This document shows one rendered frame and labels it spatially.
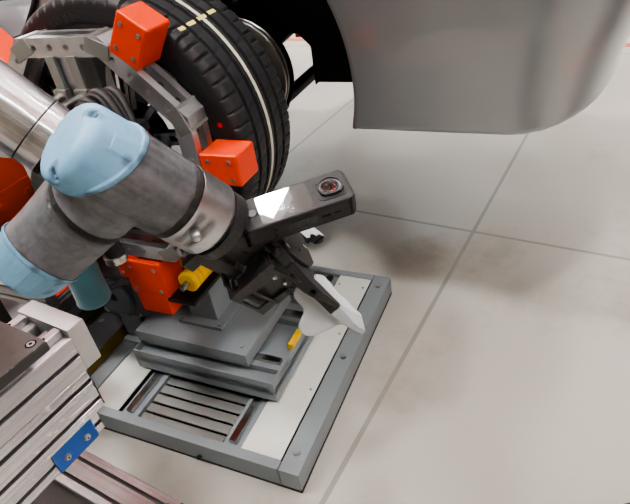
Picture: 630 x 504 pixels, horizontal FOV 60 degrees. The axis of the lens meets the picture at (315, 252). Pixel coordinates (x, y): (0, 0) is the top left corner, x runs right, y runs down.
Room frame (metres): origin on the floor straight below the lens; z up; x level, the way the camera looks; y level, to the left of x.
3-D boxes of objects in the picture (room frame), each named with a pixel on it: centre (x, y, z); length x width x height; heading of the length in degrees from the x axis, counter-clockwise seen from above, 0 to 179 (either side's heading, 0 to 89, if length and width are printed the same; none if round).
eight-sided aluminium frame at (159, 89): (1.20, 0.43, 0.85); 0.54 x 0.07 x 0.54; 62
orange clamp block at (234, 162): (1.05, 0.15, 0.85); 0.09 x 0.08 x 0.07; 62
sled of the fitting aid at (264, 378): (1.33, 0.31, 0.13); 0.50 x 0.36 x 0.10; 62
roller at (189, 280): (1.23, 0.27, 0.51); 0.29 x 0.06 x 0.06; 152
